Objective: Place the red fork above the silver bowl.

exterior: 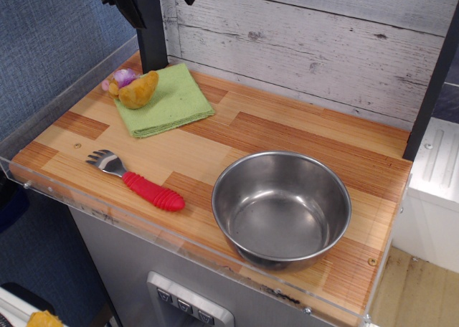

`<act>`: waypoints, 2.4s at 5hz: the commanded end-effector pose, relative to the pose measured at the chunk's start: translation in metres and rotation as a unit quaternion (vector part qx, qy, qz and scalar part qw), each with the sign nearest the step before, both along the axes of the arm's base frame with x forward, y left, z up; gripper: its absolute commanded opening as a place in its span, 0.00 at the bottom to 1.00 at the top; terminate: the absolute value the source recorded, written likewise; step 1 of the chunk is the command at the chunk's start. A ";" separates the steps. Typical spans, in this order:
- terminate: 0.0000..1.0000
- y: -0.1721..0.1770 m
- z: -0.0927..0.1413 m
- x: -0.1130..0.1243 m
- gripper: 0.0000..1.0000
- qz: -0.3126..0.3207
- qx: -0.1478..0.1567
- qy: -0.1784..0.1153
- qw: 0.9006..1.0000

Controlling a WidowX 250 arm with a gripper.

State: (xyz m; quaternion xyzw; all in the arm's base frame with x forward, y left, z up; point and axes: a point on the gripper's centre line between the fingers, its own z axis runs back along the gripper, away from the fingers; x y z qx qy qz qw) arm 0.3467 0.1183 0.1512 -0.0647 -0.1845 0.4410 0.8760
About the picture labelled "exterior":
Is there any red handled metal fork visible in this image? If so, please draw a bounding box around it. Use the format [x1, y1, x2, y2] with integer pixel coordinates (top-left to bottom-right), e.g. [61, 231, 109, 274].
[85, 149, 185, 212]

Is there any silver metal bowl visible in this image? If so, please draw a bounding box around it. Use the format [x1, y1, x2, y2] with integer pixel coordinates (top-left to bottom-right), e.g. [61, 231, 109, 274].
[212, 151, 351, 271]

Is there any brown plush toy with flower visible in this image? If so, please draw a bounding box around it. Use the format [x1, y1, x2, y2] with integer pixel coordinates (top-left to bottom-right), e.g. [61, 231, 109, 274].
[101, 69, 159, 110]

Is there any green folded cloth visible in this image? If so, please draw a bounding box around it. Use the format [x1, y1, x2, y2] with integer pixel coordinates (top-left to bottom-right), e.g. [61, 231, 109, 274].
[115, 64, 214, 138]

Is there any clear acrylic table guard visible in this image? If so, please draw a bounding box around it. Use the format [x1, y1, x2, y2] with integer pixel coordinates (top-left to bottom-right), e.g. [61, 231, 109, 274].
[1, 42, 411, 306]

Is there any grey toy fridge cabinet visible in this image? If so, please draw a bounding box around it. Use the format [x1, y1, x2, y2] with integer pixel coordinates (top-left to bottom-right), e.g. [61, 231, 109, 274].
[71, 206, 369, 326]

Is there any white ribbed counter block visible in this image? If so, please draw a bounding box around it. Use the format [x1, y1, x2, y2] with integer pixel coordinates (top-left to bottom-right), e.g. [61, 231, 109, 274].
[409, 118, 458, 207]

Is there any grey dispenser button panel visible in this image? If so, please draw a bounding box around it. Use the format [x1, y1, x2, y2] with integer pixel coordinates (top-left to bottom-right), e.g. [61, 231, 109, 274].
[146, 271, 235, 326]

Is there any yellow plush object bottom left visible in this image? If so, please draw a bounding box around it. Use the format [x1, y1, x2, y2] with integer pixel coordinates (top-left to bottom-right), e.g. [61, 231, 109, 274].
[26, 311, 65, 327]

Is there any black vertical post left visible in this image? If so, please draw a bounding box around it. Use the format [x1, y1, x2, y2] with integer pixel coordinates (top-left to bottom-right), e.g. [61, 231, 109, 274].
[132, 0, 168, 73]

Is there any black vertical post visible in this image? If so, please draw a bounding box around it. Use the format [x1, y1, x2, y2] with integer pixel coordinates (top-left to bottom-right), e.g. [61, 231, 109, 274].
[132, 0, 168, 73]
[402, 5, 458, 161]

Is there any black vertical post right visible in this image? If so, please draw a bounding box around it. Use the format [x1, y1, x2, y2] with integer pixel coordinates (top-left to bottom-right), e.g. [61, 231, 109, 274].
[402, 5, 458, 161]

